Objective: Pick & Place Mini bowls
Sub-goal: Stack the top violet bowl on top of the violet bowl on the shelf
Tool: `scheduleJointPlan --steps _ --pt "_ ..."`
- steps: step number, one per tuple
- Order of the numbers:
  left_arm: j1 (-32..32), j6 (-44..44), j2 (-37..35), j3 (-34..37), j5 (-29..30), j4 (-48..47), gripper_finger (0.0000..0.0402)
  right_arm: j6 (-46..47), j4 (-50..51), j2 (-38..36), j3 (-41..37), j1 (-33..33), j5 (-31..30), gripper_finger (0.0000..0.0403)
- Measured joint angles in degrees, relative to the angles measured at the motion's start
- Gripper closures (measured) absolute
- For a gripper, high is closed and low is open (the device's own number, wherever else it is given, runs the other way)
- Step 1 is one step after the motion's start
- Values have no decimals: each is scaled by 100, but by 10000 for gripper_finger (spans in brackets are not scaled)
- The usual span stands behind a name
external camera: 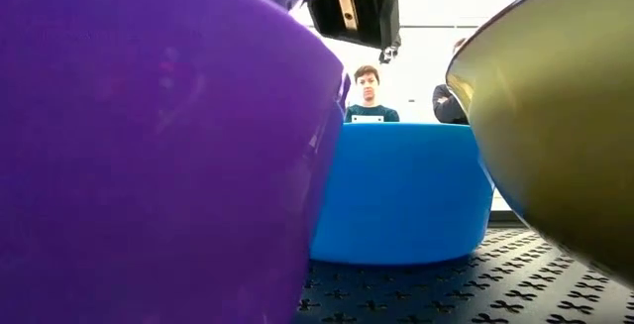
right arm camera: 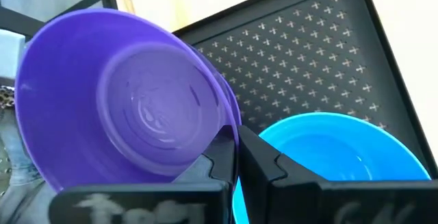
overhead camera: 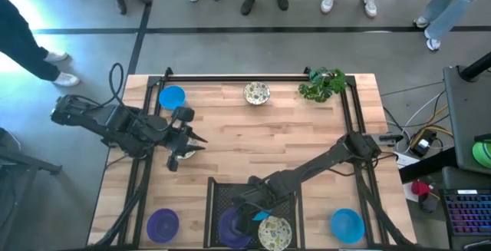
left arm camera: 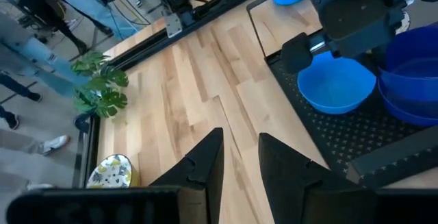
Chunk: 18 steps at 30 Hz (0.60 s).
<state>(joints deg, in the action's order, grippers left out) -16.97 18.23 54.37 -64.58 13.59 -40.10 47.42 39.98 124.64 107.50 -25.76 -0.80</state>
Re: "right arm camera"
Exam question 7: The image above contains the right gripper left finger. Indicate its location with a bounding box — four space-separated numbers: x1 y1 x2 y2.
174 124 239 184

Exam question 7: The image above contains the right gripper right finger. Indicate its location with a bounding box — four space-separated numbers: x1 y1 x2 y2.
238 125 324 224

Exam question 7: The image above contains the purple plastic bowl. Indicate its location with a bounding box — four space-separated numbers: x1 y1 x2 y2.
14 7 240 193
224 76 243 139

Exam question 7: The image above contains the blue plastic bowl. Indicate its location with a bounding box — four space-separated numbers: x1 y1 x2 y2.
231 112 431 224

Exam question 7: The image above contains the black perforated metal tray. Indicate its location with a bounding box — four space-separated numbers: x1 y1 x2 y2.
172 0 438 180

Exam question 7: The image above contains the animal print cloth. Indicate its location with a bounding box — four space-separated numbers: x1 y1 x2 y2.
0 86 15 110

